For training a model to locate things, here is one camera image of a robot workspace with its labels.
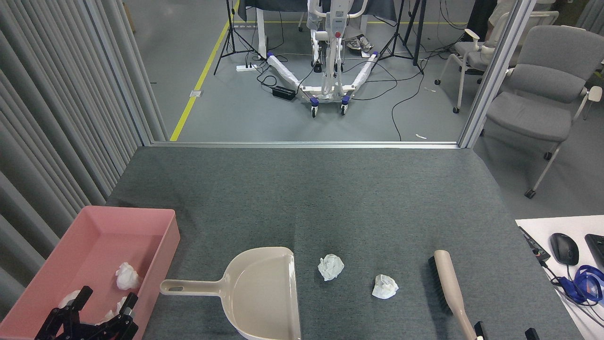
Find grey chair with white frame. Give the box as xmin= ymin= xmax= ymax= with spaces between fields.
xmin=435 ymin=12 xmax=560 ymax=114

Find person's feet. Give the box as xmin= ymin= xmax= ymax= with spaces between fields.
xmin=347 ymin=34 xmax=375 ymax=53

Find white wheeled stand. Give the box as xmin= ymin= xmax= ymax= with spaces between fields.
xmin=266 ymin=0 xmax=379 ymax=118

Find beige plastic dustpan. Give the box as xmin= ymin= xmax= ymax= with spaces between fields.
xmin=159 ymin=246 xmax=302 ymax=340

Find person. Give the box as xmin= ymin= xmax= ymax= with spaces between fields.
xmin=467 ymin=0 xmax=520 ymax=43

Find white side table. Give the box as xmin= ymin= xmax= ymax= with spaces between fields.
xmin=515 ymin=215 xmax=604 ymax=340

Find long black floor cable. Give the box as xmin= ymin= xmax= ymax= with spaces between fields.
xmin=391 ymin=59 xmax=428 ymax=141

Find black tripod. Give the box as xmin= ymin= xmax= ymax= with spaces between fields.
xmin=213 ymin=0 xmax=265 ymax=76
xmin=377 ymin=0 xmax=428 ymax=75

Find beige brush with black bristles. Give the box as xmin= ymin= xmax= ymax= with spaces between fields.
xmin=428 ymin=249 xmax=478 ymax=340

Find silver table edge rail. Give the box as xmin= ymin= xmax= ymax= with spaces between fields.
xmin=151 ymin=141 xmax=461 ymax=150

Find black keyboard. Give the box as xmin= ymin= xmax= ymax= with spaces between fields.
xmin=585 ymin=234 xmax=604 ymax=270

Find coiled blue cable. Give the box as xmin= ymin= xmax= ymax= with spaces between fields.
xmin=557 ymin=265 xmax=604 ymax=305

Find pink plastic bin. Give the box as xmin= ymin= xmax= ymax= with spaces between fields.
xmin=0 ymin=205 xmax=181 ymax=340

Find grey pleated curtain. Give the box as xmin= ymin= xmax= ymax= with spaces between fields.
xmin=0 ymin=0 xmax=168 ymax=322

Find black computer mouse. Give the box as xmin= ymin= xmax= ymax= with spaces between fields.
xmin=550 ymin=233 xmax=580 ymax=266

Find large grey office chair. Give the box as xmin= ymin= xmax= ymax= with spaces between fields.
xmin=485 ymin=25 xmax=604 ymax=199

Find dark desk with white legs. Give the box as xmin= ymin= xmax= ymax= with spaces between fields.
xmin=236 ymin=0 xmax=398 ymax=61

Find black slim hub device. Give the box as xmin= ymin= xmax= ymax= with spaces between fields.
xmin=518 ymin=226 xmax=551 ymax=263

